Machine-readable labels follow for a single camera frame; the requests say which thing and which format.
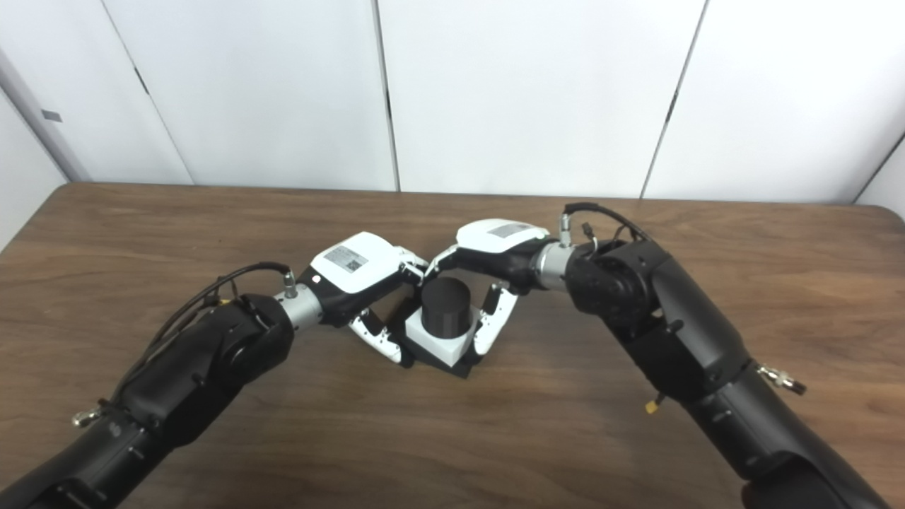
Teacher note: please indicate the black cylindrical peg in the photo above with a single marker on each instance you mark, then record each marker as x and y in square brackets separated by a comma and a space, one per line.
[447, 307]

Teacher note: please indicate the white square piece with hole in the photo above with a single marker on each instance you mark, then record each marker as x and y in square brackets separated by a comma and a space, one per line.
[435, 348]

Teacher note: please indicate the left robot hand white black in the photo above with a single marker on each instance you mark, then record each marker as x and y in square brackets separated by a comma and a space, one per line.
[350, 265]

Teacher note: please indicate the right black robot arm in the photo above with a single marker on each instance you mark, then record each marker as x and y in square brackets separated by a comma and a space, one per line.
[672, 332]

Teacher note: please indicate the small grey wall tag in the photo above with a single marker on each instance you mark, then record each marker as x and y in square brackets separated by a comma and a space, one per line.
[51, 115]

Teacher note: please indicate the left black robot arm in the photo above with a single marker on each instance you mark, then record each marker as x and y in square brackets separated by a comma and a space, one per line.
[198, 367]

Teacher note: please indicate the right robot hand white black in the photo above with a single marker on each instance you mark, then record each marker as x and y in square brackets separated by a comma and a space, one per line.
[498, 240]

